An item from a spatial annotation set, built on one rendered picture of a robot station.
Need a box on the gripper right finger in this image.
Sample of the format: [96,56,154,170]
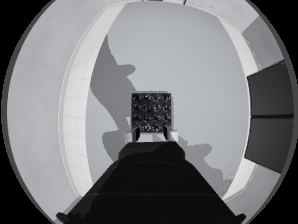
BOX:
[163,126,178,143]

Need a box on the black knob box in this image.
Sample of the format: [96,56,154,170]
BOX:
[131,93,171,133]

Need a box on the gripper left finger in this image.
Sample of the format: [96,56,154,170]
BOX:
[124,127,140,145]

